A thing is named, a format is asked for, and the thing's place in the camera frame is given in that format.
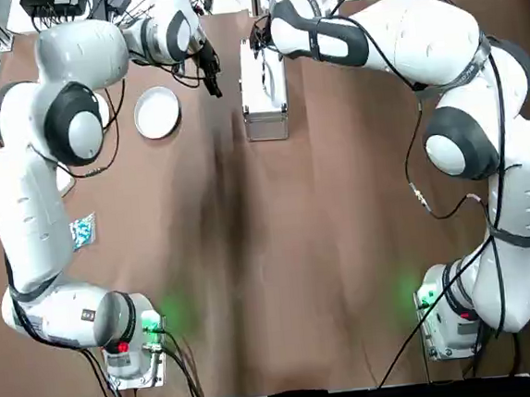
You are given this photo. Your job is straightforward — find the black arm connector cable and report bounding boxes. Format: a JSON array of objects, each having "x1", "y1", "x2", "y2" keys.
[
  {"x1": 48, "y1": 78, "x2": 135, "y2": 181},
  {"x1": 397, "y1": 80, "x2": 493, "y2": 224}
]

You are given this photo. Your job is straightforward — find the silver aluminium medical kit case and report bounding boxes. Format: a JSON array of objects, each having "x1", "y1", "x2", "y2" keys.
[{"x1": 234, "y1": 33, "x2": 292, "y2": 143}]

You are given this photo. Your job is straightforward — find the black base cable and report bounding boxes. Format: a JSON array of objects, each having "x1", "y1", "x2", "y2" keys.
[
  {"x1": 372, "y1": 299, "x2": 525, "y2": 389},
  {"x1": 80, "y1": 324, "x2": 210, "y2": 397}
]

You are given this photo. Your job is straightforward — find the black left base cable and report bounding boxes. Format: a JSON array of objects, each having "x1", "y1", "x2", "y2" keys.
[{"x1": 80, "y1": 324, "x2": 210, "y2": 397}]

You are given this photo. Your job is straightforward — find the blue white capsule bag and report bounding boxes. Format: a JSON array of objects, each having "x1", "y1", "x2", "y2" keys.
[{"x1": 68, "y1": 212, "x2": 100, "y2": 254}]

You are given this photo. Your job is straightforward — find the black left arm connector cable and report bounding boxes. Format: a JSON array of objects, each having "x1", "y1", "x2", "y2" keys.
[{"x1": 48, "y1": 78, "x2": 135, "y2": 181}]

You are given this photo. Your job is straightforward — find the black right base cable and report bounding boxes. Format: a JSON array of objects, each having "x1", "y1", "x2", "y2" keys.
[{"x1": 372, "y1": 299, "x2": 525, "y2": 389}]

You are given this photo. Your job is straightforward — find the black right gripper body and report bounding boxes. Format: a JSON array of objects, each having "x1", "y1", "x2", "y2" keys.
[{"x1": 248, "y1": 15, "x2": 276, "y2": 52}]

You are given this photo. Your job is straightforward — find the white plastic box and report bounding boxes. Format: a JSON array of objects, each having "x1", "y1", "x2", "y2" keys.
[{"x1": 55, "y1": 166, "x2": 78, "y2": 198}]

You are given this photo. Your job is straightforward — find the gray rimmed round plate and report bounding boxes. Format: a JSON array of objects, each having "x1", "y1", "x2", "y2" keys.
[{"x1": 131, "y1": 83, "x2": 183, "y2": 142}]

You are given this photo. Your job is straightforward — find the black electronics box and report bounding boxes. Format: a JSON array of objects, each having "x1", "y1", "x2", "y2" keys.
[{"x1": 19, "y1": 0, "x2": 92, "y2": 20}]

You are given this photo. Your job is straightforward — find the black right arm connector cable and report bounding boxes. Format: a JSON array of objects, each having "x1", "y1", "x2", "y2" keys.
[{"x1": 397, "y1": 80, "x2": 493, "y2": 224}]

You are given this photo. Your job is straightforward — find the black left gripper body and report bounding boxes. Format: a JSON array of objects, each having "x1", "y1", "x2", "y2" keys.
[{"x1": 193, "y1": 35, "x2": 221, "y2": 78}]

